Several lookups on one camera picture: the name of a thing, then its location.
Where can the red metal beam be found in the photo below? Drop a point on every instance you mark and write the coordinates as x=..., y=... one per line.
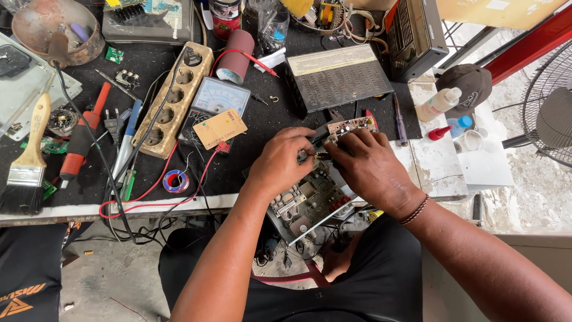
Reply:
x=527, y=47

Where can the rusty metal bowl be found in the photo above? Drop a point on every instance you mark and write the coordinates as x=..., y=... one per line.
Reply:
x=42, y=20

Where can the long green circuit board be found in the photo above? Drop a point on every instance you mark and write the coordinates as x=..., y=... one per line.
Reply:
x=53, y=146

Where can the person's left hand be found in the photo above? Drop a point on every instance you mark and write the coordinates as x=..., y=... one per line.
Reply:
x=275, y=161

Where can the red multimeter test lead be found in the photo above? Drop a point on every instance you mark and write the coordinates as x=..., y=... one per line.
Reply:
x=152, y=190

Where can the black radio casing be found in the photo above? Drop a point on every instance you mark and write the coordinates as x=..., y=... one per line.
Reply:
x=415, y=38

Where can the person's right hand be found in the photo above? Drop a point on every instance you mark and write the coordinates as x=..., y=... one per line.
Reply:
x=373, y=172

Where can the folded white paper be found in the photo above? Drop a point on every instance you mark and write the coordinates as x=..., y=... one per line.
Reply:
x=271, y=60

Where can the black standing fan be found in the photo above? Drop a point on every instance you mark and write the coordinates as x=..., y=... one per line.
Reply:
x=547, y=105

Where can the clear plastic bag of parts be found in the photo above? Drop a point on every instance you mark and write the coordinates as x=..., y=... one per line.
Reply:
x=270, y=24

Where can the blue and red solder spool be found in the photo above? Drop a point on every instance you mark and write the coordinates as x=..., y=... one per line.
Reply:
x=175, y=181

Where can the clear bottle with blue cap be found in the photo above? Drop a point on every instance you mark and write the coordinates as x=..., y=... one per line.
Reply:
x=460, y=125

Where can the black power plug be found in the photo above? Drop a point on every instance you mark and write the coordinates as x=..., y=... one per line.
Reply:
x=114, y=127

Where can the perforated grey metal cover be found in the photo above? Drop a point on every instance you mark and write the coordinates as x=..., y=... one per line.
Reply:
x=339, y=78

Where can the open metal electronics chassis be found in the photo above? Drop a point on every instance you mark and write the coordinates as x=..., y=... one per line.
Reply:
x=313, y=203

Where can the brown cap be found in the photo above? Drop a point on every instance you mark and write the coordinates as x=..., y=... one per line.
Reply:
x=469, y=82

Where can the white glue bottle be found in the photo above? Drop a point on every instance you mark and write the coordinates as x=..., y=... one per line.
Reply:
x=435, y=106

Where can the small metal connector part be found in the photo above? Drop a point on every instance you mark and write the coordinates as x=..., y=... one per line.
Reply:
x=127, y=79

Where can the small green circuit board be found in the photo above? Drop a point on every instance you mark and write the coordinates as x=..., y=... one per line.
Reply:
x=114, y=55

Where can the small tan circuit board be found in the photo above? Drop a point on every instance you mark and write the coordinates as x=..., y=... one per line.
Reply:
x=351, y=125

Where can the tan plastic card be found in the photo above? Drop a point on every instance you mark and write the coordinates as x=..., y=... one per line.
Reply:
x=220, y=129

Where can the small metal hook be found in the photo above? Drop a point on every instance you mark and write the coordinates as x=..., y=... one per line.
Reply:
x=274, y=99

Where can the white board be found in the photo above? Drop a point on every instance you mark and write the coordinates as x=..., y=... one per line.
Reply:
x=485, y=167

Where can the red and black screwdriver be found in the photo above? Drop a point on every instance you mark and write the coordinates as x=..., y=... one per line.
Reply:
x=82, y=136

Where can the black cloth with orange print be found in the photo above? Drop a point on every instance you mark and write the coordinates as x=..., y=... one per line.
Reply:
x=29, y=273

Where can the grey device with heatsink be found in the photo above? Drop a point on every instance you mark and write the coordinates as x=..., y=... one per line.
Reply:
x=147, y=22

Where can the red metal can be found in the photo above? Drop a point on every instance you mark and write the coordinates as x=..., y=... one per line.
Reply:
x=225, y=20

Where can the thin metal screwdriver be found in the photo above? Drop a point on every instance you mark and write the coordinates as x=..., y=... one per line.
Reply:
x=114, y=83

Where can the grey metal panel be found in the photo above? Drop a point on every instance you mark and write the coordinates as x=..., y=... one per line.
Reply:
x=27, y=89

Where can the clear plastic cup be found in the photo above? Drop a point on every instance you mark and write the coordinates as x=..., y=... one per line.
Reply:
x=473, y=141

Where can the analog multimeter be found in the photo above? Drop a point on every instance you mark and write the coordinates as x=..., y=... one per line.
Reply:
x=219, y=96

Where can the small red capped bottle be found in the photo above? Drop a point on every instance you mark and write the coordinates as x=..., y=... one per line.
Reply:
x=438, y=133

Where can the beige power strip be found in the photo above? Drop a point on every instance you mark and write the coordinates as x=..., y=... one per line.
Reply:
x=176, y=98

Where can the brown cardboard sheet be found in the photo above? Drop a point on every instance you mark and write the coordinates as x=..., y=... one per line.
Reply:
x=496, y=12

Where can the black table mat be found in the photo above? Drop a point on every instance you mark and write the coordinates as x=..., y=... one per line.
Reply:
x=277, y=114

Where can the maroon sandpaper roll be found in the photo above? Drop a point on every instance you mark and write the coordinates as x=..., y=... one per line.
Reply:
x=237, y=56

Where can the blue and white desoldering pump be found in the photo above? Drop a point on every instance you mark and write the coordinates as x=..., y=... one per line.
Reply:
x=127, y=138

